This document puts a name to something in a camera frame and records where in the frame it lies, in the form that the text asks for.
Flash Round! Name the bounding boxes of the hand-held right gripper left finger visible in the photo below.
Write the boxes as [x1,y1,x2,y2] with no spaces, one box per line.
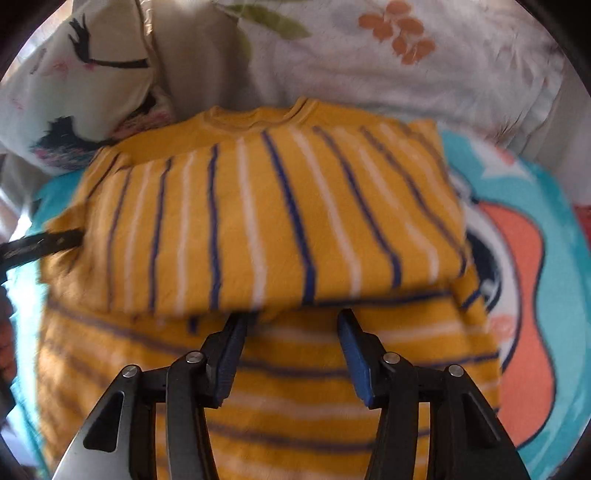
[53,314,250,480]

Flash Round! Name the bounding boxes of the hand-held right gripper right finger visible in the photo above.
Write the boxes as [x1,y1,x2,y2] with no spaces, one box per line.
[337,309,532,480]

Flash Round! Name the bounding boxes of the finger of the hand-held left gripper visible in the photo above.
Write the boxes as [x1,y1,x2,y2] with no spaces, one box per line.
[0,229,85,273]

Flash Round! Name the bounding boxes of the yellow striped sweater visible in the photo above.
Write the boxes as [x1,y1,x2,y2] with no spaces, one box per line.
[37,97,504,480]

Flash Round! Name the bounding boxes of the bird print pillow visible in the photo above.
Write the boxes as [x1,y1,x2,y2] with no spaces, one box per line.
[0,0,176,174]

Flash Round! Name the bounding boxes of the turquoise printed blanket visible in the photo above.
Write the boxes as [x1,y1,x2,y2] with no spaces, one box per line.
[9,124,587,480]

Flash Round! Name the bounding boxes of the leaf print pillow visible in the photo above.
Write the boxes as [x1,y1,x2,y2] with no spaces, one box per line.
[152,0,568,153]

